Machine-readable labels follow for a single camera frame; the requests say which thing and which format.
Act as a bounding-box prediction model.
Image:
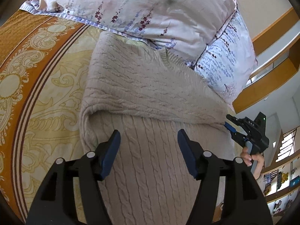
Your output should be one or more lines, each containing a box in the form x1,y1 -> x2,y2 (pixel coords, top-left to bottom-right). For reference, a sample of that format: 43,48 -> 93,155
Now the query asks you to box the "beige cable knit sweater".
79,31 -> 236,224

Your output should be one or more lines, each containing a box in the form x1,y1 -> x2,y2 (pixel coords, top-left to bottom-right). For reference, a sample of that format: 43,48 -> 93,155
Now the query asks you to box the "person's right hand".
240,147 -> 264,180

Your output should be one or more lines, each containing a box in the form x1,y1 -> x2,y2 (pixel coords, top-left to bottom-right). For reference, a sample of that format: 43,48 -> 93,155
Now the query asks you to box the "orange wooden headboard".
233,8 -> 299,113

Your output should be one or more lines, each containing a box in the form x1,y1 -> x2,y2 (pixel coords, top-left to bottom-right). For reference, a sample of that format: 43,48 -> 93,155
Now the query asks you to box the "wooden display shelf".
262,150 -> 299,224

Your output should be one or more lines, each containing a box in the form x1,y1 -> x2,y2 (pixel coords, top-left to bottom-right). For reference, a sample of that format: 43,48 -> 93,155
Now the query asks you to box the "white blue floral pillow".
187,10 -> 257,105

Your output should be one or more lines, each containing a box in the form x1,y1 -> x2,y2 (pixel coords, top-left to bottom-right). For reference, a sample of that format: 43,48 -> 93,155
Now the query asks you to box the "pink floral pillow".
20,0 -> 236,62

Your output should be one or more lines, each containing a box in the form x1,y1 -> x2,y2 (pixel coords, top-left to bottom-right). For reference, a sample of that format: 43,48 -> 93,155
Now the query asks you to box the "yellow patterned bed sheet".
0,0 -> 151,224

